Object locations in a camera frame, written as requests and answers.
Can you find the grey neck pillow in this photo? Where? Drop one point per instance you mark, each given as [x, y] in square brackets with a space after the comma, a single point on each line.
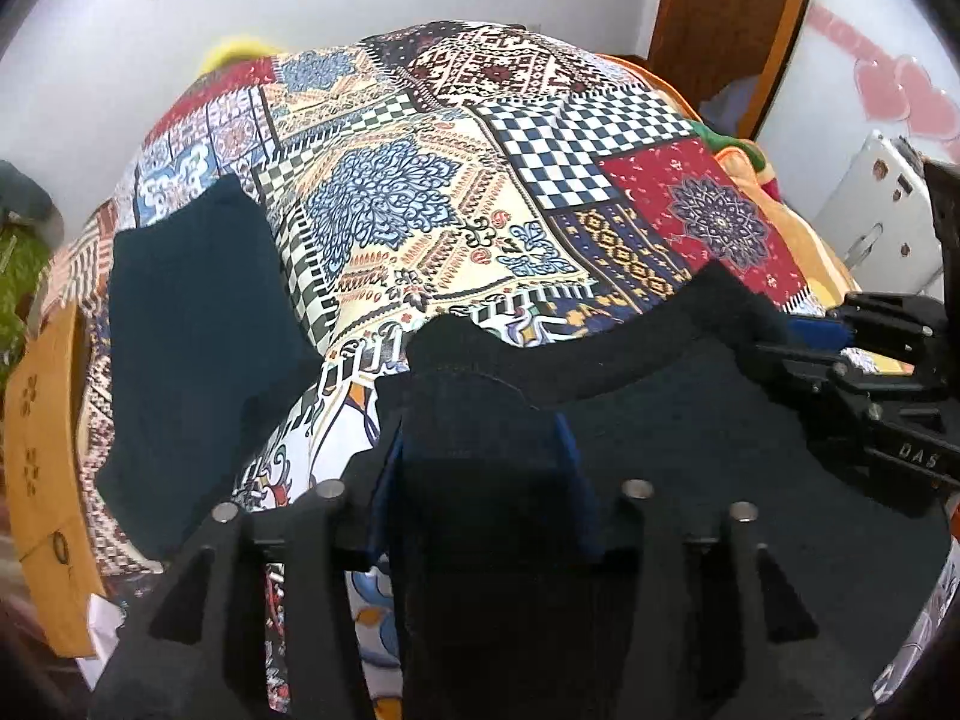
[22, 198]

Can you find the wooden lap desk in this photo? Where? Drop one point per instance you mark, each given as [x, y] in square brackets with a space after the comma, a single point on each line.
[47, 517]

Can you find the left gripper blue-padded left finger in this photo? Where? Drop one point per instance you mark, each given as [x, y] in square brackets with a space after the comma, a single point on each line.
[194, 647]

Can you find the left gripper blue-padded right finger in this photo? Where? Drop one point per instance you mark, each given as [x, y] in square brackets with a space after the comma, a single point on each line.
[664, 623]

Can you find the colourful patchwork bedspread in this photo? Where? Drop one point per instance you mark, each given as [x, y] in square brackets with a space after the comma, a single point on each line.
[446, 170]

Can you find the folded dark teal garment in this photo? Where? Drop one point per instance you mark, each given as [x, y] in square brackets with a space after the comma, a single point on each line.
[206, 356]

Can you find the green fabric storage bag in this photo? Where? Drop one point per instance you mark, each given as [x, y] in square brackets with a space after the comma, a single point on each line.
[24, 256]

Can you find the wooden door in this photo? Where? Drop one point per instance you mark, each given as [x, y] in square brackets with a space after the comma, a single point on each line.
[700, 46]

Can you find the black pants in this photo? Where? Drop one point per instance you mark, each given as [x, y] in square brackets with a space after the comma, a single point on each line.
[672, 401]

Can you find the yellow pillow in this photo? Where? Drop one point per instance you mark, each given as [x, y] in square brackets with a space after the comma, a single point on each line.
[234, 49]

